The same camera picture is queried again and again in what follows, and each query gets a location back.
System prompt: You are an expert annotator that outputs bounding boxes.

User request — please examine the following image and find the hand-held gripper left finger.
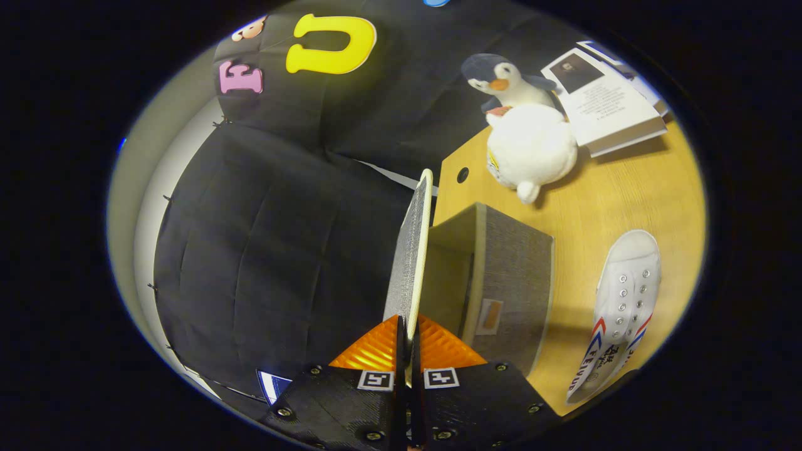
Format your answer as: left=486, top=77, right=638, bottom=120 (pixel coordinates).
left=260, top=315, right=408, bottom=451

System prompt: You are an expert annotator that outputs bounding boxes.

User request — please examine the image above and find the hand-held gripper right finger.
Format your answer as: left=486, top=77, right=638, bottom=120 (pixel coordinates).
left=407, top=313, right=561, bottom=451

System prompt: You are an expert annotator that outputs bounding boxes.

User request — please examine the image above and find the grey fabric storage box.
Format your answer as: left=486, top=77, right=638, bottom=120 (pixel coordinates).
left=426, top=202, right=555, bottom=376

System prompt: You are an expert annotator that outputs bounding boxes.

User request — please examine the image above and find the grey storage box lid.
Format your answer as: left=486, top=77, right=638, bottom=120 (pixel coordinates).
left=383, top=168, right=434, bottom=342

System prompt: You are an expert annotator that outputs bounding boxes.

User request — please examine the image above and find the white canvas shoe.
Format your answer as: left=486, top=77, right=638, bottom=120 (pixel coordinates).
left=565, top=229, right=662, bottom=405

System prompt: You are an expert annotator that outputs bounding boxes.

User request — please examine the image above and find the blue lit monitor screen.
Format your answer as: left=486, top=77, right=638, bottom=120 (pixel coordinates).
left=257, top=370, right=292, bottom=405

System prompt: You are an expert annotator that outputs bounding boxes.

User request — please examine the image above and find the white plush toy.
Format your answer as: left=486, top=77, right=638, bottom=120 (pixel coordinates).
left=486, top=103, right=578, bottom=205

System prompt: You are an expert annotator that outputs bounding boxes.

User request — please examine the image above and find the penguin plush toy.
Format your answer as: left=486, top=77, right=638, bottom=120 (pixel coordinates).
left=461, top=53, right=561, bottom=117

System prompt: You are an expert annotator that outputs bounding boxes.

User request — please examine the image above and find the white book with portrait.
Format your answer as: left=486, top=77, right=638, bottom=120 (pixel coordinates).
left=541, top=47, right=669, bottom=157

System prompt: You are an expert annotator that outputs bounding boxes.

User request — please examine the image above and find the book with blue picture cover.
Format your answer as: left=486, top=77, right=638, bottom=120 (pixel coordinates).
left=576, top=39, right=670, bottom=118

